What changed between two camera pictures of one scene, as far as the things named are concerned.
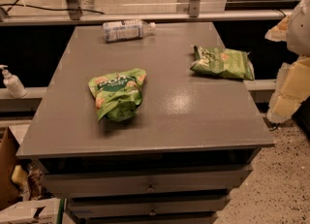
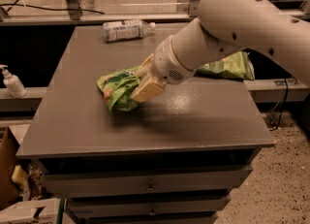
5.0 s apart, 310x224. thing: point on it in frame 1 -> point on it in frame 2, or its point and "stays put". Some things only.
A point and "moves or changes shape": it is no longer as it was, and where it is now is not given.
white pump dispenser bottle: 13,83 stays put
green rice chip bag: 117,95 moves or changes shape
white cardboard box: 31,211 stays put
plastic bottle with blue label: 127,30 stays put
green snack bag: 221,60 stays put
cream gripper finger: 279,33 -> 165,64
